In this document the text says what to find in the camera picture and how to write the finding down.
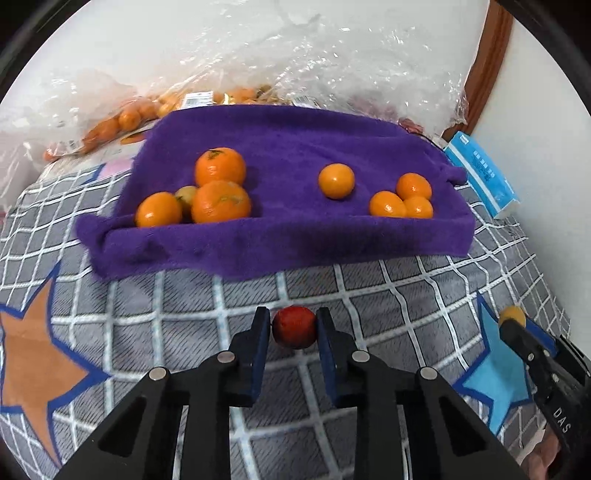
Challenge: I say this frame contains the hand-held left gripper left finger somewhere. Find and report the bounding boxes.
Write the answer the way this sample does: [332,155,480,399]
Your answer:
[54,307,272,480]

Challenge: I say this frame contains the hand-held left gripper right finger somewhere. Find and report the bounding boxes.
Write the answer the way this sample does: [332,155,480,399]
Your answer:
[315,307,529,480]

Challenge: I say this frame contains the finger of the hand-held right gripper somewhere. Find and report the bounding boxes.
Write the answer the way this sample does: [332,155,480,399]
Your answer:
[525,320,563,359]
[500,318,574,403]

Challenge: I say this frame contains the red plum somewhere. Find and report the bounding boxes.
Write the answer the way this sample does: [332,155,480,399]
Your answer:
[271,305,318,350]

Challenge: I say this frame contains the small round orange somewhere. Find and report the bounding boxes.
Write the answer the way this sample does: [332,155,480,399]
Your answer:
[135,192,184,228]
[369,191,407,218]
[318,163,356,200]
[396,172,433,200]
[403,196,434,219]

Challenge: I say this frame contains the person's right hand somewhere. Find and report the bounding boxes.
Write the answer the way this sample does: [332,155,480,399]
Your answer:
[527,431,564,480]

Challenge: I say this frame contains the grey checkered blanket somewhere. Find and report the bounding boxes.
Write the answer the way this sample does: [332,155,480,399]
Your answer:
[0,152,578,480]

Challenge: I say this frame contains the blue tissue pack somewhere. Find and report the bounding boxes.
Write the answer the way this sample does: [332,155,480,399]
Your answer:
[442,130,522,220]

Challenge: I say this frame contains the large mandarin with stem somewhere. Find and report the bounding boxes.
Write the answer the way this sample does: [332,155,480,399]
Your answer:
[194,147,247,187]

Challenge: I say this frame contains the purple towel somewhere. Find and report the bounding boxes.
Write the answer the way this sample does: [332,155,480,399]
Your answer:
[75,104,477,281]

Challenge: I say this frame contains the plastic bag of mandarins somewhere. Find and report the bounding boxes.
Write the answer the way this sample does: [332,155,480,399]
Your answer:
[41,85,259,162]

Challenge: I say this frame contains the white plastic bag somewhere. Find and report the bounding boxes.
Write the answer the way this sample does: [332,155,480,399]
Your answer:
[0,65,139,208]

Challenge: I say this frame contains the clear crumpled plastic bag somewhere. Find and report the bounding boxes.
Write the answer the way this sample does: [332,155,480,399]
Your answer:
[249,0,467,130]

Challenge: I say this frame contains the brown wooden door frame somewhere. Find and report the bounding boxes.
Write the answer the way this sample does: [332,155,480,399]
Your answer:
[443,0,514,139]

